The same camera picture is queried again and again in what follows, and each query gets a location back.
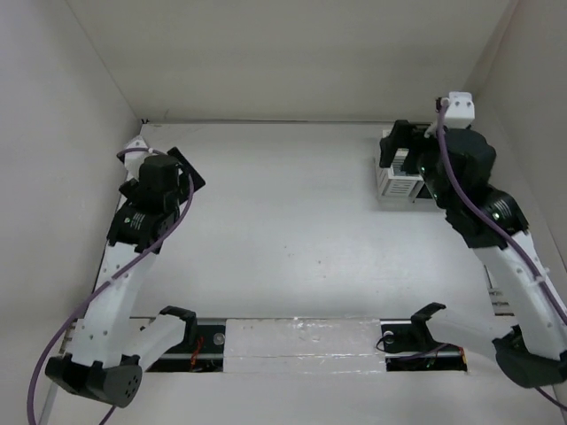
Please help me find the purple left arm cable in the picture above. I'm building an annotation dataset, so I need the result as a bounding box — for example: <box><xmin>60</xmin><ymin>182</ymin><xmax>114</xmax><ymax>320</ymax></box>
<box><xmin>27</xmin><ymin>149</ymin><xmax>196</xmax><ymax>425</ymax></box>

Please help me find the black desk organizer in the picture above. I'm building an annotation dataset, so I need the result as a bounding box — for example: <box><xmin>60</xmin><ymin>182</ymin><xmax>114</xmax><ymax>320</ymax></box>
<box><xmin>415</xmin><ymin>183</ymin><xmax>443</xmax><ymax>202</ymax></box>

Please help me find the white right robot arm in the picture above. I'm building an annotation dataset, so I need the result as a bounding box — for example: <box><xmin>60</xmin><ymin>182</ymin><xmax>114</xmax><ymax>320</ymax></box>
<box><xmin>379</xmin><ymin>120</ymin><xmax>566</xmax><ymax>389</ymax></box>

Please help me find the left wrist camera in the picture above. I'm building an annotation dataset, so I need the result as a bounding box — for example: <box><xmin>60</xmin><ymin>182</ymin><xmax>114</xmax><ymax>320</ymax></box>
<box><xmin>117</xmin><ymin>135</ymin><xmax>151</xmax><ymax>179</ymax></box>

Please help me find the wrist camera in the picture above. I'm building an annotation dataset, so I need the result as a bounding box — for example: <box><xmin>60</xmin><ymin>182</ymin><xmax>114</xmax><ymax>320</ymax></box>
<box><xmin>436</xmin><ymin>91</ymin><xmax>476</xmax><ymax>129</ymax></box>
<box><xmin>117</xmin><ymin>135</ymin><xmax>151</xmax><ymax>179</ymax></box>

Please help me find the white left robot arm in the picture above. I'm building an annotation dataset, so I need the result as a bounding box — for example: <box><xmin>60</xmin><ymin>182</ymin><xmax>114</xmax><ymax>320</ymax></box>
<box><xmin>45</xmin><ymin>147</ymin><xmax>206</xmax><ymax>408</ymax></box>

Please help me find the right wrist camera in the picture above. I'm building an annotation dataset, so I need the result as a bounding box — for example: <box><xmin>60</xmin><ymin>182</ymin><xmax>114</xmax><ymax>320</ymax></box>
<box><xmin>436</xmin><ymin>91</ymin><xmax>476</xmax><ymax>129</ymax></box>

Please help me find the white desk organizer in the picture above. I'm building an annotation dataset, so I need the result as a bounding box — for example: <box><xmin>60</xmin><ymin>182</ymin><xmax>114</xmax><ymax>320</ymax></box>
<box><xmin>375</xmin><ymin>143</ymin><xmax>423</xmax><ymax>203</ymax></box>

